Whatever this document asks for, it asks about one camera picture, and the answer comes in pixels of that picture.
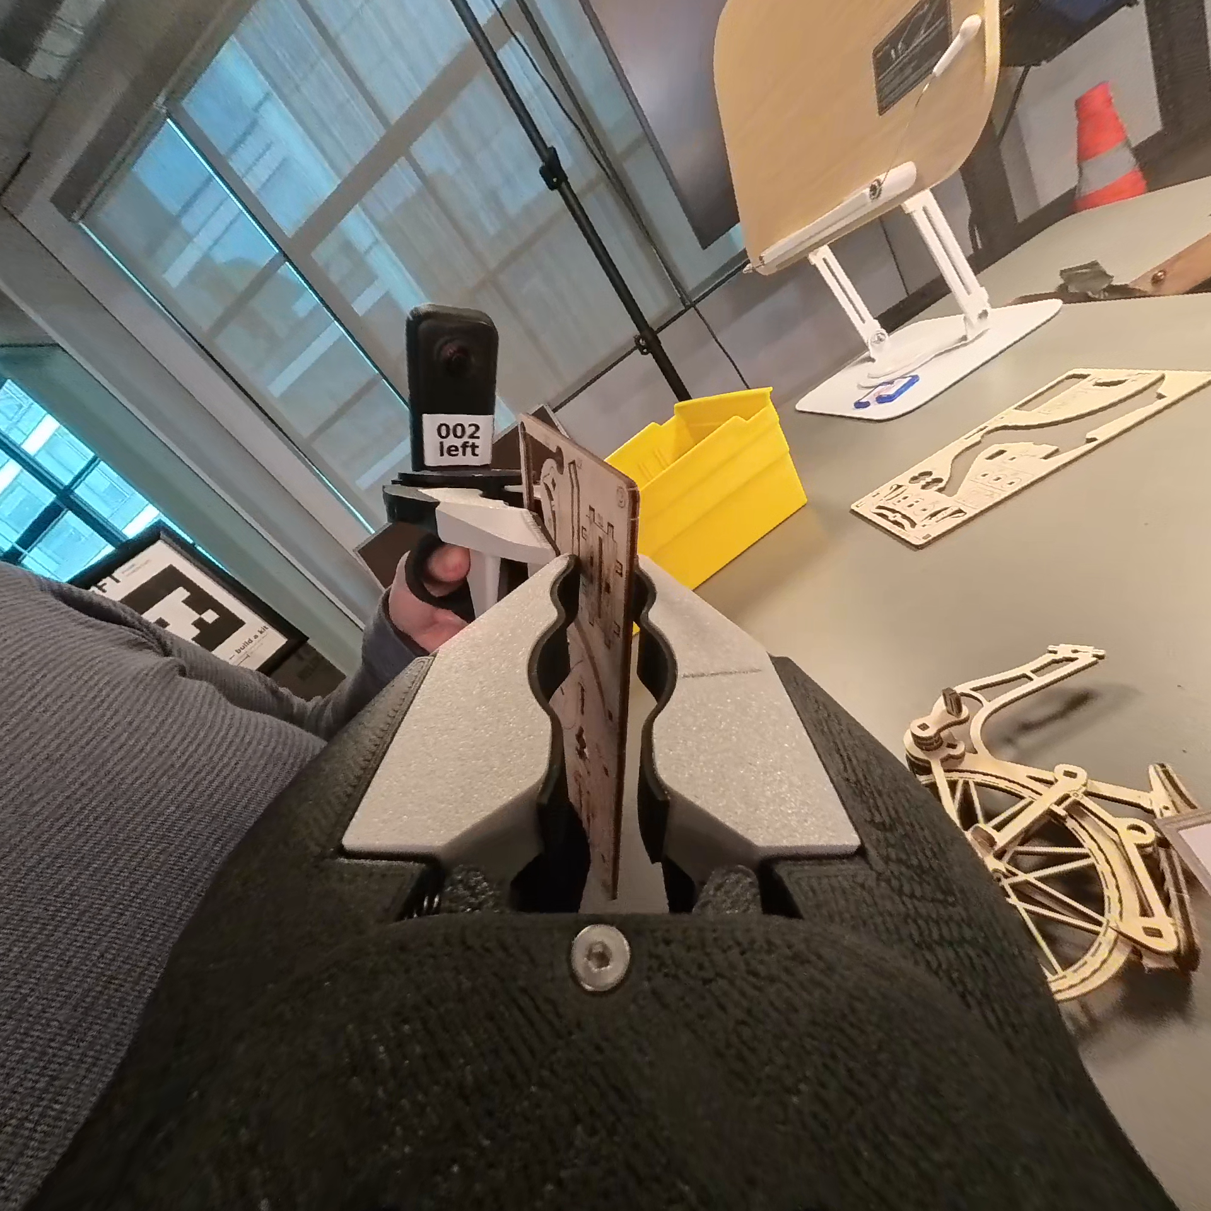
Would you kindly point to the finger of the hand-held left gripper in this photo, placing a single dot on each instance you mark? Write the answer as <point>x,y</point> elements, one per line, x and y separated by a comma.
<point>492,529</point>

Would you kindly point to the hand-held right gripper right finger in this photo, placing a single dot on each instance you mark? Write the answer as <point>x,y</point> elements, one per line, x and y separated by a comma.
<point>757,757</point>

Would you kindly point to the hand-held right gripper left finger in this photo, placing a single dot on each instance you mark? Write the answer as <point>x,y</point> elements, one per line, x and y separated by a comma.
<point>455,747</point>

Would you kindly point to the wooden parts sheet with slots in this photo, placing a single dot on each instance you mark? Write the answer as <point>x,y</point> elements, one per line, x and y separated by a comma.
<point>596,529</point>

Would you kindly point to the yellow storage bin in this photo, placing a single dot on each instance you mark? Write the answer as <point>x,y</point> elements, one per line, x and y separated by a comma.
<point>728,473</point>

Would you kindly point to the wooden parts sheet curved cutout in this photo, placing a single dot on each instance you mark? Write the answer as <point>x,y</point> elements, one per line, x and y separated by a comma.
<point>909,511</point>

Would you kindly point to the person's left forearm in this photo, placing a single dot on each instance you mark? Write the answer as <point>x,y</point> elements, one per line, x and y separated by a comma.
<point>365,676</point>

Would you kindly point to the wooden bicycle model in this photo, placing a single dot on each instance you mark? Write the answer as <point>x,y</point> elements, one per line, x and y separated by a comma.
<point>932,747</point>

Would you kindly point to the metal light stand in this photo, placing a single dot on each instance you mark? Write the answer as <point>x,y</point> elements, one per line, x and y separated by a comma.
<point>551,175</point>

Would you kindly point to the framed black white marker poster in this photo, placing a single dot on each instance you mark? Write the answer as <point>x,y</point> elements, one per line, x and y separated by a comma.
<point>189,606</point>

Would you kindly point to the person's grey ribbed clothing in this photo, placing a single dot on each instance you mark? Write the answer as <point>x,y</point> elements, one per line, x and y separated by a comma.
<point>142,805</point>

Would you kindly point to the large dark blue screen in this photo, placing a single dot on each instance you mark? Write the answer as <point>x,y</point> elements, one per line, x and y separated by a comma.
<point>662,114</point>

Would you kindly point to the small blue plastic piece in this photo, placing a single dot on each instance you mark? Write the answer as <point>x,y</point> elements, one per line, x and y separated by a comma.
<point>887,391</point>

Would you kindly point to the assembly instruction booklet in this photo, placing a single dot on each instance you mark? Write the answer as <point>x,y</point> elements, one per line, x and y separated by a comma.
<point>1193,846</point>

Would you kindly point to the wooden book stand white base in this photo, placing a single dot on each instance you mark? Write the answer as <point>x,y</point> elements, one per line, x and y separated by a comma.
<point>832,114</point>

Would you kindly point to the brown clipboard with clip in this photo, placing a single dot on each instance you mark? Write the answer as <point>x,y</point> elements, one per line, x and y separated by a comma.
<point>1087,281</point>

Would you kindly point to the orange traffic cone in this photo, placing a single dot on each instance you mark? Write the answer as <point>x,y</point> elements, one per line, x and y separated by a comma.
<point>1108,160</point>

